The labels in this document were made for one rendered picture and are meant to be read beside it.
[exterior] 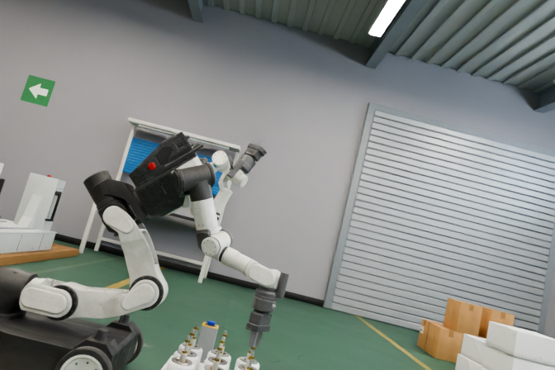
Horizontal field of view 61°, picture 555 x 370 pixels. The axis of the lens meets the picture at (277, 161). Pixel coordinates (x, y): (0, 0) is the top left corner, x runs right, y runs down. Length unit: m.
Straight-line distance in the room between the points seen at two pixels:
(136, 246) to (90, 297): 0.28
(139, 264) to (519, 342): 2.83
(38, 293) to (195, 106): 5.30
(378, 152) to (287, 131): 1.39
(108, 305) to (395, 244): 5.46
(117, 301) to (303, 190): 5.12
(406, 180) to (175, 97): 3.66
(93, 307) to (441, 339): 3.88
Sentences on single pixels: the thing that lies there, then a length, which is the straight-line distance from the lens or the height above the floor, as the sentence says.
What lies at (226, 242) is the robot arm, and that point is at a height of 0.68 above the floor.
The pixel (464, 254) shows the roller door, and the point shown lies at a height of 1.21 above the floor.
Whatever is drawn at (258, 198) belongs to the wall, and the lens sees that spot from 6.90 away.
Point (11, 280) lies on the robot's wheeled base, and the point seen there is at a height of 0.32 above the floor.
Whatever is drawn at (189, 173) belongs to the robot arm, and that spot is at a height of 0.91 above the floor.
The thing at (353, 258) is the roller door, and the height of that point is 0.77.
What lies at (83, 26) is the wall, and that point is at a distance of 7.93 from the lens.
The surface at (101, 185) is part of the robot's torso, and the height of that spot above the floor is 0.78.
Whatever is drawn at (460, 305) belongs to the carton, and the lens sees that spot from 5.35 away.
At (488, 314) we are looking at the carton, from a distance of 5.59.
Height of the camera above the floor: 0.74
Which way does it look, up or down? 9 degrees up
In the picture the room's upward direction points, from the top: 14 degrees clockwise
